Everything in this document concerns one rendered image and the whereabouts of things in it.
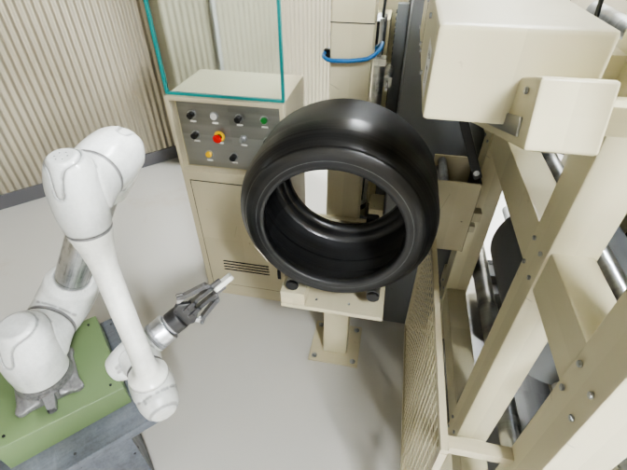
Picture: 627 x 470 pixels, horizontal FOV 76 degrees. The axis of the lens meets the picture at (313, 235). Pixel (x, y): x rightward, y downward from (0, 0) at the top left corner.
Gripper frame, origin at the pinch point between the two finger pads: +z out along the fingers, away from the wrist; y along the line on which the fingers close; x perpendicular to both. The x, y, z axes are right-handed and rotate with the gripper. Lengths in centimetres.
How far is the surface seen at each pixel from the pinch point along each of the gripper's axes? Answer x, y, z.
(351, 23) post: 4, -41, 77
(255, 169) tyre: 10.1, -25.7, 27.5
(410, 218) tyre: 35, 3, 50
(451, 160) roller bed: 2, 19, 92
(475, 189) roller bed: 20, 23, 84
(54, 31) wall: -254, -121, 10
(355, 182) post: -11, 8, 60
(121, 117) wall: -282, -50, 8
